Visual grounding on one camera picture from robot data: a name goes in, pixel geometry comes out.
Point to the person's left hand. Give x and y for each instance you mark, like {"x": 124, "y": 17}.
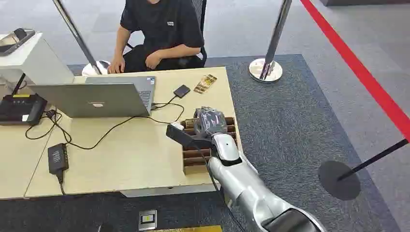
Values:
{"x": 153, "y": 60}

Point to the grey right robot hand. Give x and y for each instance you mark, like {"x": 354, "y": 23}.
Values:
{"x": 209, "y": 123}

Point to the person's right hand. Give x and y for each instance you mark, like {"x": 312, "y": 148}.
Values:
{"x": 117, "y": 66}

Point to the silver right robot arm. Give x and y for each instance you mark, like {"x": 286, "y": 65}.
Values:
{"x": 243, "y": 185}

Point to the person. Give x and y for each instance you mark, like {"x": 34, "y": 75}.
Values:
{"x": 166, "y": 28}

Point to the golden printed card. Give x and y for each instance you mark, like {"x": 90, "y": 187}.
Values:
{"x": 209, "y": 79}
{"x": 200, "y": 87}

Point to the wooden card box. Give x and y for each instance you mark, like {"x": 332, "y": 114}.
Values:
{"x": 195, "y": 158}

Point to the grey laptop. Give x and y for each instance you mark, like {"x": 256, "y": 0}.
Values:
{"x": 96, "y": 101}

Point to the black external drive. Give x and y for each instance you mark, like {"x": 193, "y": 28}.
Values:
{"x": 182, "y": 91}

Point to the white stand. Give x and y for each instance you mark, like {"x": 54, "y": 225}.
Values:
{"x": 38, "y": 65}

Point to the dark grey carpet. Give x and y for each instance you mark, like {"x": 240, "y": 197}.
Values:
{"x": 288, "y": 128}

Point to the black router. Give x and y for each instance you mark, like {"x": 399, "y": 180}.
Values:
{"x": 20, "y": 109}

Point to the yellow floor plate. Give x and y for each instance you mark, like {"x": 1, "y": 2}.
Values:
{"x": 192, "y": 229}

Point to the black power adapter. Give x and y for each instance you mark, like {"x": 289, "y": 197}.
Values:
{"x": 58, "y": 158}

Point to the steel floor socket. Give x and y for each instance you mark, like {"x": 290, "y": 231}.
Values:
{"x": 147, "y": 220}

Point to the red barrier belt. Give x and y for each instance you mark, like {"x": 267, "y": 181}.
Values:
{"x": 362, "y": 72}

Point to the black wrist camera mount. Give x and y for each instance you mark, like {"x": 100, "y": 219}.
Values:
{"x": 183, "y": 136}

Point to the chrome stanchion post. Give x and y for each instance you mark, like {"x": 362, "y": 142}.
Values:
{"x": 77, "y": 33}
{"x": 272, "y": 48}

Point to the black stanchion post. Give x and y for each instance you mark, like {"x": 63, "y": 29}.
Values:
{"x": 339, "y": 181}

